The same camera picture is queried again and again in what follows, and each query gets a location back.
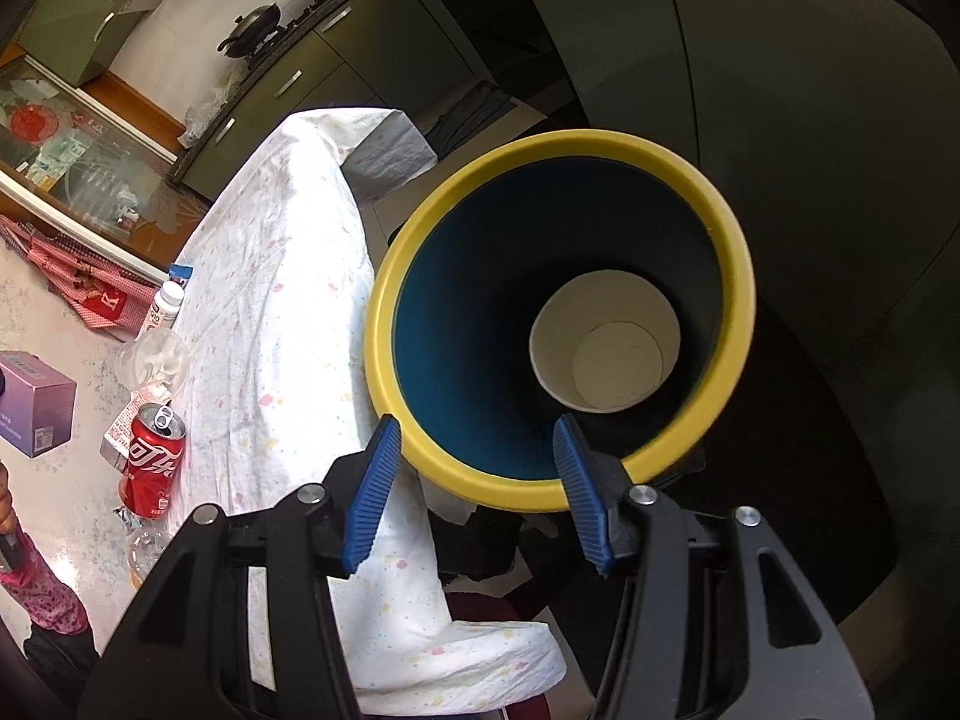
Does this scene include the red cola can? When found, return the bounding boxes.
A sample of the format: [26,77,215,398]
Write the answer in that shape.
[118,403,186,520]

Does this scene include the black built-in appliance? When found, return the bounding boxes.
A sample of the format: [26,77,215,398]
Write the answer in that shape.
[412,0,586,155]

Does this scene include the white bread snack wrapper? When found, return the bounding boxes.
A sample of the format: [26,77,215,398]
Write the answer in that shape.
[100,382,177,475]

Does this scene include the clear bottle with orange liquid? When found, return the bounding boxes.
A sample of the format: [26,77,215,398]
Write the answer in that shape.
[124,521,177,590]

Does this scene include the yellow-rimmed blue trash bin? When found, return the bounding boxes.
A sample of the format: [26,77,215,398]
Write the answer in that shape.
[365,130,755,515]

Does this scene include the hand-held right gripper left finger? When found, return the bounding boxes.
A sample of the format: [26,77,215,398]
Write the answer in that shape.
[75,414,406,720]

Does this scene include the black wok with lid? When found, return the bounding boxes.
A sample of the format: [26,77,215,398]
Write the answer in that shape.
[217,4,284,61]

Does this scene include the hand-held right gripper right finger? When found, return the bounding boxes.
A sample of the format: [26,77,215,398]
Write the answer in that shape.
[553,414,875,720]

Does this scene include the white pill bottle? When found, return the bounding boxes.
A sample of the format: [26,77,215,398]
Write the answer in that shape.
[135,281,186,342]

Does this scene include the white floral tablecloth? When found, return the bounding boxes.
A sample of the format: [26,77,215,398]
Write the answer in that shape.
[176,109,567,717]

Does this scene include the frosted glass sliding door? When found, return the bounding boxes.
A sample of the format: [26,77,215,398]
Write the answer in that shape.
[0,52,218,271]

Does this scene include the purple cardboard box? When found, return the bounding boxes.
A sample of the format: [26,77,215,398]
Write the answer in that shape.
[0,351,77,458]

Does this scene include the person's left forearm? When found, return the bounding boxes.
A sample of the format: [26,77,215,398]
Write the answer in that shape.
[0,532,91,635]

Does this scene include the clear plastic bag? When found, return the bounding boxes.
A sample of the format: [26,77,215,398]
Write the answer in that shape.
[178,82,230,149]

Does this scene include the white paper cup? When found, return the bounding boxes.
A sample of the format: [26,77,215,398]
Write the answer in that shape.
[529,270,682,413]

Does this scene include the clear plastic cup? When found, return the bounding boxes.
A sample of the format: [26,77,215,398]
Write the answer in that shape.
[112,328,188,398]

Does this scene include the red checked apron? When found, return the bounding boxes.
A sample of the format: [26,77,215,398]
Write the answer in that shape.
[0,214,162,342]

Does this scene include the green kitchen cabinets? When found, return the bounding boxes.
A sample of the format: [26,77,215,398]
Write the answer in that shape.
[176,0,571,200]

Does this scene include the gas stove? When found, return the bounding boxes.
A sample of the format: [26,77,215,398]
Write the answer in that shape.
[217,0,376,65]

